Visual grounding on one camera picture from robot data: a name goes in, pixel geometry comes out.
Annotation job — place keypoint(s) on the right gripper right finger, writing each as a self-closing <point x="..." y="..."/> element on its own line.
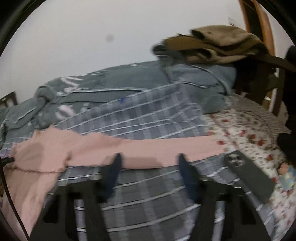
<point x="241" y="220"/>

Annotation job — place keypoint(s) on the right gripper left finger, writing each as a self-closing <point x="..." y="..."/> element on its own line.
<point x="57" y="221"/>

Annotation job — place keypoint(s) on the pink knit sweater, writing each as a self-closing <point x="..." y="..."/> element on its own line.
<point x="40" y="160"/>

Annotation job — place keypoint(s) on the brown clothes pile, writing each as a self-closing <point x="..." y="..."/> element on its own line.
<point x="215" y="44"/>

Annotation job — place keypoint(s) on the black smartphone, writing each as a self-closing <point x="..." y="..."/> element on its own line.
<point x="253" y="177"/>

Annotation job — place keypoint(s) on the small blue white toy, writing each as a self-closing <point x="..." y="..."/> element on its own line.
<point x="286" y="175"/>

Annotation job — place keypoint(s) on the grey-green fleece blanket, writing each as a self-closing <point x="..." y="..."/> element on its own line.
<point x="63" y="97"/>

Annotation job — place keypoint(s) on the dark wooden headboard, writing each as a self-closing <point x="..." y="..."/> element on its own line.
<point x="9" y="100"/>

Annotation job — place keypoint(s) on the wooden door frame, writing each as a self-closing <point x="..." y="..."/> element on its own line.
<point x="257" y="22"/>

